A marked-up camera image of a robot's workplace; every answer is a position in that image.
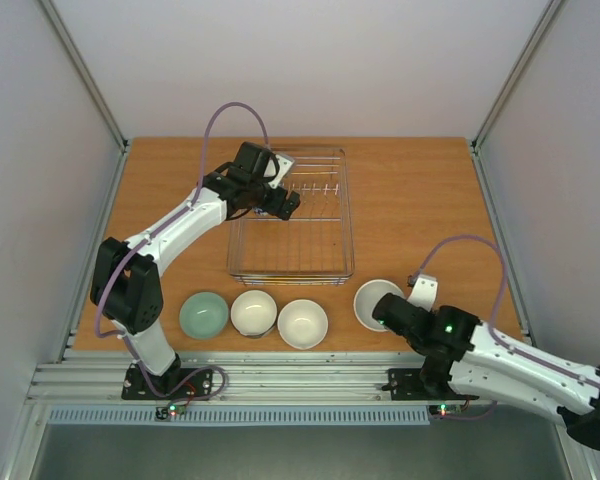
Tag right controller board with leds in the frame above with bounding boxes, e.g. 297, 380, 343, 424
429, 403, 462, 418

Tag aluminium frame post right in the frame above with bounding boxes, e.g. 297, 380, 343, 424
469, 0, 566, 152

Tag aluminium frame post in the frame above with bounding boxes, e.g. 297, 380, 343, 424
36, 0, 129, 151
469, 0, 566, 152

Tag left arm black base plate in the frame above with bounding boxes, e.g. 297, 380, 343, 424
121, 367, 214, 401

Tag white bowl dark base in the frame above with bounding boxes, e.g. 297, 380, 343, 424
230, 290, 278, 339

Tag grey slotted cable duct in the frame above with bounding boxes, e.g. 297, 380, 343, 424
47, 405, 429, 427

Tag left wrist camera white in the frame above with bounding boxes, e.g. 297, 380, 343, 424
265, 153, 296, 189

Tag aluminium frame post left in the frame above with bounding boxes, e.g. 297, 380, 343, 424
36, 0, 129, 151

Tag left controller board with leds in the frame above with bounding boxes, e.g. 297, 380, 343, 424
154, 405, 187, 421

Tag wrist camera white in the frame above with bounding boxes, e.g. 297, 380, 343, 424
407, 273, 438, 311
265, 153, 296, 189

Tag steel wire dish rack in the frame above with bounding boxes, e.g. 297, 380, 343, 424
227, 145, 355, 285

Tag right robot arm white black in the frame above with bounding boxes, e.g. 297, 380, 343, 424
372, 293, 600, 451

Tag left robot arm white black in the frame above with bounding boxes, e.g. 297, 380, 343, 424
90, 142, 300, 398

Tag pale green bowl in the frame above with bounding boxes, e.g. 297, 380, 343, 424
179, 292, 229, 340

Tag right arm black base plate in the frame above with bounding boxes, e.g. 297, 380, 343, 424
381, 368, 476, 401

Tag controller board with leds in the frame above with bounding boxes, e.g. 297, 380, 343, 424
429, 403, 462, 418
154, 405, 187, 421

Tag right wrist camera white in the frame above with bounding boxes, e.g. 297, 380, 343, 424
407, 273, 438, 311

